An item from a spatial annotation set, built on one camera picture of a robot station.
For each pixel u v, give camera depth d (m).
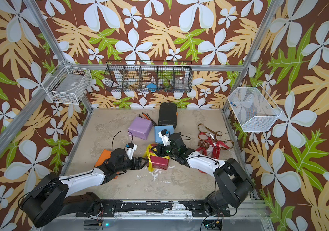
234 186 0.43
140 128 1.02
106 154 0.89
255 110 0.83
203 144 0.98
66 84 0.85
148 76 0.98
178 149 0.67
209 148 0.93
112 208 0.74
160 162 0.83
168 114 1.12
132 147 0.79
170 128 1.03
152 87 0.95
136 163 0.75
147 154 0.84
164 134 0.77
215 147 0.96
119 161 0.68
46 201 0.42
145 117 1.15
